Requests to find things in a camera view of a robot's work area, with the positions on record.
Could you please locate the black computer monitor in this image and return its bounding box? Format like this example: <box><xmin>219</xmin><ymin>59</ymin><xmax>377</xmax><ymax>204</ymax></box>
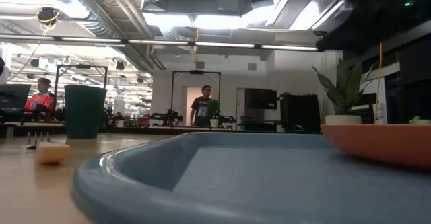
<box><xmin>0</xmin><ymin>83</ymin><xmax>32</xmax><ymax>110</ymax></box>

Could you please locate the dark green ribbed cup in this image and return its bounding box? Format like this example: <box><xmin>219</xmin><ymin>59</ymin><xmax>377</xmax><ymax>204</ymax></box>
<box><xmin>63</xmin><ymin>84</ymin><xmax>108</xmax><ymax>140</ymax></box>

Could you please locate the black overhead camera frame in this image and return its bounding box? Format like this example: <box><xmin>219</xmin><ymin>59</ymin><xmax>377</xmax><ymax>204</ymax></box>
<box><xmin>53</xmin><ymin>64</ymin><xmax>109</xmax><ymax>124</ymax></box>
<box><xmin>170</xmin><ymin>69</ymin><xmax>222</xmax><ymax>128</ymax></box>

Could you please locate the fork with peach handle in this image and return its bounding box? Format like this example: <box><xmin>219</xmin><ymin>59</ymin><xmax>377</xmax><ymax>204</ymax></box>
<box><xmin>26</xmin><ymin>130</ymin><xmax>71</xmax><ymax>165</ymax></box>

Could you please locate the small white container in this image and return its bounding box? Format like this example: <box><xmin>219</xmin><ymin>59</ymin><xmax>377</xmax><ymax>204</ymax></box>
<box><xmin>372</xmin><ymin>102</ymin><xmax>388</xmax><ymax>124</ymax></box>

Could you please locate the black wall screen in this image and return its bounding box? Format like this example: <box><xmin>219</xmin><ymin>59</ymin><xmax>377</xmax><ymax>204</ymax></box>
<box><xmin>244</xmin><ymin>88</ymin><xmax>278</xmax><ymax>110</ymax></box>

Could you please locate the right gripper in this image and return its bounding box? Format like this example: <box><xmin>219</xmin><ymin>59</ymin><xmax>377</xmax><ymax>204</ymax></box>
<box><xmin>316</xmin><ymin>0</ymin><xmax>431</xmax><ymax>52</ymax></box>

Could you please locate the blue plastic tray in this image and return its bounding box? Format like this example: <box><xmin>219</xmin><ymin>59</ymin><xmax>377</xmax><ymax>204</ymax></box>
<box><xmin>70</xmin><ymin>131</ymin><xmax>431</xmax><ymax>224</ymax></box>

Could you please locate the orange round plate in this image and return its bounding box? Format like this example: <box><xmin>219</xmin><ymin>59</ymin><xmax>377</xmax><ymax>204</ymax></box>
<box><xmin>320</xmin><ymin>123</ymin><xmax>431</xmax><ymax>170</ymax></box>

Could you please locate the long dark background workbench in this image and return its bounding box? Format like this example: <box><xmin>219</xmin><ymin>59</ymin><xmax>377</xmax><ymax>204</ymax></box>
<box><xmin>0</xmin><ymin>121</ymin><xmax>236</xmax><ymax>138</ymax></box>

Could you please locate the long ceiling light bar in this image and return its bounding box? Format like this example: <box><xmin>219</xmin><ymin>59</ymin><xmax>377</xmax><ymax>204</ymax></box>
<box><xmin>0</xmin><ymin>34</ymin><xmax>319</xmax><ymax>52</ymax></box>

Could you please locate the snake plant in white pot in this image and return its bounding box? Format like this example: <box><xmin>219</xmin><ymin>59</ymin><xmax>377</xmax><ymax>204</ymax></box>
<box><xmin>311</xmin><ymin>58</ymin><xmax>380</xmax><ymax>125</ymax></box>

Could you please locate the person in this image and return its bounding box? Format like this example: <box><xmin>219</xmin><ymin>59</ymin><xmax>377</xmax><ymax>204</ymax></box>
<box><xmin>23</xmin><ymin>77</ymin><xmax>55</xmax><ymax>122</ymax></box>
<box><xmin>190</xmin><ymin>85</ymin><xmax>215</xmax><ymax>127</ymax></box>

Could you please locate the small white green object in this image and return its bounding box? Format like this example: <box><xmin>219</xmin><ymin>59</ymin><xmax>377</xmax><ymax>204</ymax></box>
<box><xmin>408</xmin><ymin>115</ymin><xmax>431</xmax><ymax>126</ymax></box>

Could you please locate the small potted plant white pot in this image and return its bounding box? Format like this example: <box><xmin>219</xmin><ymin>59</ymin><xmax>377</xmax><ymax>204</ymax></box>
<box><xmin>208</xmin><ymin>99</ymin><xmax>222</xmax><ymax>128</ymax></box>

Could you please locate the black ceiling device yellow cable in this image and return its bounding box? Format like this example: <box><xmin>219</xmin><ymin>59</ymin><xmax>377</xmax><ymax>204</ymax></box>
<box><xmin>36</xmin><ymin>7</ymin><xmax>61</xmax><ymax>26</ymax></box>

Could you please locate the black cabinet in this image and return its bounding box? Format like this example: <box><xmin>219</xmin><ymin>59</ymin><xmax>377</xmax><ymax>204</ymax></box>
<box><xmin>280</xmin><ymin>94</ymin><xmax>321</xmax><ymax>134</ymax></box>

